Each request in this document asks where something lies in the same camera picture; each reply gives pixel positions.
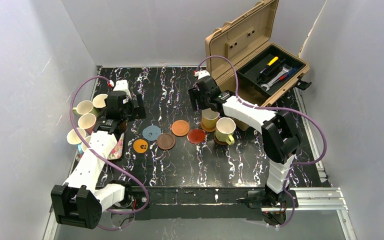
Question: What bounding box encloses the blue grey coaster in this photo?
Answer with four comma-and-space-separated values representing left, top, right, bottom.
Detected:
142, 125, 162, 142

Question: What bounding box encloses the peach mug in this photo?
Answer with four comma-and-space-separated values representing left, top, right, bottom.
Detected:
201, 108, 220, 128

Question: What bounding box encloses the orange smiley coaster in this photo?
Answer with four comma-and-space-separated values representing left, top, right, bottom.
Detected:
132, 138, 149, 154

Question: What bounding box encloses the yellow mug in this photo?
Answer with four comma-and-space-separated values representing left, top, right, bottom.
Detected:
215, 117, 237, 146

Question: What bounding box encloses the dark brown coaster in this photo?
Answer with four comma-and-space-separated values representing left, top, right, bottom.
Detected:
157, 133, 176, 150

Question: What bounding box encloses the orange wooden coaster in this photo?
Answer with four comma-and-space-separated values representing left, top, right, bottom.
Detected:
171, 120, 190, 137

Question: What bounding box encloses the red coaster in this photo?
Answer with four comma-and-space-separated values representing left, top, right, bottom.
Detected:
187, 128, 206, 144

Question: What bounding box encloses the olive mug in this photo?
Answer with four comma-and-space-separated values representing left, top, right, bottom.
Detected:
92, 93, 108, 109

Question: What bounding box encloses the light wooden coaster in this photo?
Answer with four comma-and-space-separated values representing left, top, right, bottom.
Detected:
200, 122, 216, 133

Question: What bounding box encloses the dark walnut coaster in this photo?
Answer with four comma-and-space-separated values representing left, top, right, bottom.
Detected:
213, 132, 228, 146

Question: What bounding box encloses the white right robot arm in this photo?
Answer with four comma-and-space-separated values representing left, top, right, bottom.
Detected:
188, 75, 302, 206

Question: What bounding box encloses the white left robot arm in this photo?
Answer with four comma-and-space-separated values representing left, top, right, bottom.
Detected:
50, 90, 146, 229

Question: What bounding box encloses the pink mug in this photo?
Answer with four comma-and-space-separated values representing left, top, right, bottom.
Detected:
77, 113, 97, 135

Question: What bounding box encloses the green mug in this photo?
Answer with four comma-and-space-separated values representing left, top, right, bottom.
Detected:
72, 100, 99, 117

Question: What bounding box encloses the floral tray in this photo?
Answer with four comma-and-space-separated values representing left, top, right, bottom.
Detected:
107, 133, 125, 161

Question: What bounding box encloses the black toolbox tray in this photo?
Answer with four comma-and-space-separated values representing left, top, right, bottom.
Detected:
236, 44, 308, 98

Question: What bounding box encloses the blue mug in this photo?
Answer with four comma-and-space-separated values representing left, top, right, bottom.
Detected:
66, 127, 87, 154

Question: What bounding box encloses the tan plastic toolbox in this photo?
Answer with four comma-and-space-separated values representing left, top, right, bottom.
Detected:
189, 0, 310, 131

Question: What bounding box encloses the red blue screwdriver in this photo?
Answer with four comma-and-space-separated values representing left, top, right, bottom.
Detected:
277, 67, 298, 81

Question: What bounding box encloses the silver wrench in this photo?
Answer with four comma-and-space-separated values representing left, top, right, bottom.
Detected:
261, 66, 292, 91

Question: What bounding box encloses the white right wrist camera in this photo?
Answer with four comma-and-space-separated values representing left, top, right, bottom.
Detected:
194, 70, 211, 80

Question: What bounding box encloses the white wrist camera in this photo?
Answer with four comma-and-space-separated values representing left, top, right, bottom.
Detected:
194, 70, 211, 80
113, 79, 132, 99

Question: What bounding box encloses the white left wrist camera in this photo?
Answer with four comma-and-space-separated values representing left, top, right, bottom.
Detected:
113, 79, 132, 99

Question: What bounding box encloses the yellow handled screwdriver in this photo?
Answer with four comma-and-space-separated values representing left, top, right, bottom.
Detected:
260, 56, 279, 74

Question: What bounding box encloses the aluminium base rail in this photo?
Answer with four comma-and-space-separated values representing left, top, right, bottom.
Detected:
44, 187, 356, 240

